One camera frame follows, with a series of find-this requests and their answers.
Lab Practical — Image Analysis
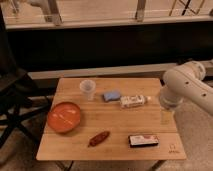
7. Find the white ceramic cup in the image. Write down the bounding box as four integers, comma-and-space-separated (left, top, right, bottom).
79, 79, 96, 101

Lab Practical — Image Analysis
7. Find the wooden folding table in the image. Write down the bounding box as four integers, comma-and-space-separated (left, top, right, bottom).
37, 78, 186, 161

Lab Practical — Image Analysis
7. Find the orange bowl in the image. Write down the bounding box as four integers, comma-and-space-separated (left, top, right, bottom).
47, 102, 81, 133

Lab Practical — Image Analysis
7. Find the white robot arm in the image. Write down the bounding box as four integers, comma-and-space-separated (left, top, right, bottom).
158, 61, 213, 117

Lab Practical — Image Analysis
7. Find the white labelled bottle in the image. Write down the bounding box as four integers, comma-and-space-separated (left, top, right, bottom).
120, 95, 151, 108

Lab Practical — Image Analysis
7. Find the blue sponge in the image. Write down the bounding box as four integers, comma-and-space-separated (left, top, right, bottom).
103, 91, 121, 102

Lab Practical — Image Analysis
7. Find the black and white box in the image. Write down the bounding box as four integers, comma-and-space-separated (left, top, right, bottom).
128, 134, 159, 148

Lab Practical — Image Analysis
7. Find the black chair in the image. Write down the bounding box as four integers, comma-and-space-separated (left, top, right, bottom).
0, 8, 51, 149

